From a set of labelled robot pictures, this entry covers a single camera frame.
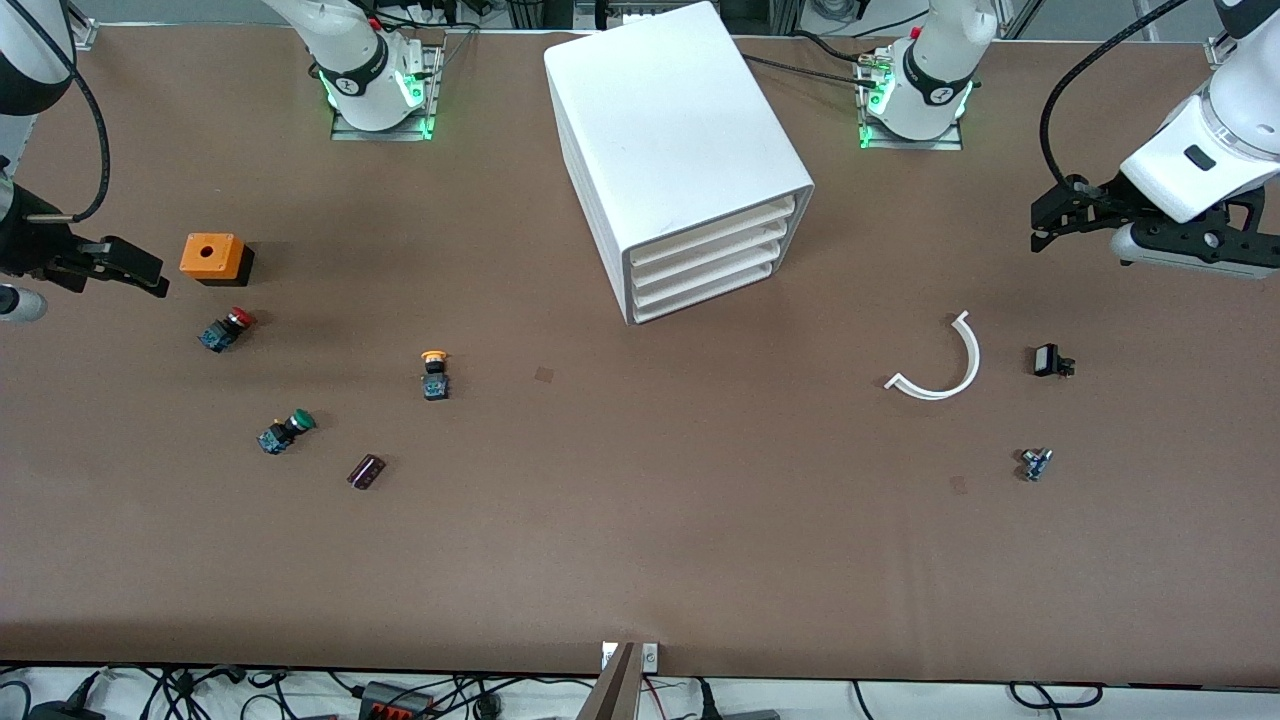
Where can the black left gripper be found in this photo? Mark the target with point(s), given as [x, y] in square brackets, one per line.
[1101, 199]

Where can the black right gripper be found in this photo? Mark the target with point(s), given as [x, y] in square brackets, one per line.
[28, 248]

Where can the yellow push button switch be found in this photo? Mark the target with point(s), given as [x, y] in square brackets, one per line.
[435, 380]

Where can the white plastic drawer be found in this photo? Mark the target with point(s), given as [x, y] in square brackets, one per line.
[710, 258]
[705, 277]
[710, 238]
[700, 296]

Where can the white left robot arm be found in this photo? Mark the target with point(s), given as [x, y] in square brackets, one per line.
[1240, 120]

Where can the white drawer cabinet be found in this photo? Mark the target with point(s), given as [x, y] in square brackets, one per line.
[660, 120]

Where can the small black component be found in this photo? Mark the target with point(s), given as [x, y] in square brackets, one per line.
[1047, 360]

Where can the white curved plastic strip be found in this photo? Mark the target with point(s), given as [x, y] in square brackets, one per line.
[972, 355]

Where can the small blue silver component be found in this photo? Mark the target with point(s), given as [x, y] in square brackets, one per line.
[1035, 465]

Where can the dark purple small component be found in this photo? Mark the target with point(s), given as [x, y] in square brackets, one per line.
[366, 472]

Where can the black power adapter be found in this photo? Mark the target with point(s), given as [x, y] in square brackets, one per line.
[65, 712]

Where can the black red power strip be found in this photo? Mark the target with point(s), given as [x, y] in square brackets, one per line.
[395, 700]

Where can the brown angled beam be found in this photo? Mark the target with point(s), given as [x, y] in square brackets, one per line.
[612, 690]

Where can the orange button enclosure box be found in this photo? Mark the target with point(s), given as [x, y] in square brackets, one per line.
[208, 254]

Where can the red push button switch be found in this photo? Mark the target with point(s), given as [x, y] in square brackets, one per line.
[225, 330]

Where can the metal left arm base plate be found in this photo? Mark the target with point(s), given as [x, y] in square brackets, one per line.
[905, 144]

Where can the green push button switch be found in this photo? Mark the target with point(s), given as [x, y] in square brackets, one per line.
[285, 432]

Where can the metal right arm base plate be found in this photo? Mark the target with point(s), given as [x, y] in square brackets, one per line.
[432, 100]

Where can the small metal edge bracket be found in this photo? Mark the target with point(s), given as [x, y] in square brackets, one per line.
[650, 657]

